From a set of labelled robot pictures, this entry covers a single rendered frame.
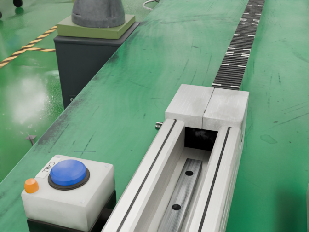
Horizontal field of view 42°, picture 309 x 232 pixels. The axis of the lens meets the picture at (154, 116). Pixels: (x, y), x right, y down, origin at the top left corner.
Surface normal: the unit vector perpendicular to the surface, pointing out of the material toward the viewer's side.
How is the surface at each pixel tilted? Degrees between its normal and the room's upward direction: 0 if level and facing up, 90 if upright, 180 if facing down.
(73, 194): 0
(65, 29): 90
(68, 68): 90
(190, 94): 0
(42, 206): 90
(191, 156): 0
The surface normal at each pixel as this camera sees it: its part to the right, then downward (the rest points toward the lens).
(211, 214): -0.01, -0.87
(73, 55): -0.22, 0.48
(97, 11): 0.12, 0.21
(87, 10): -0.26, 0.16
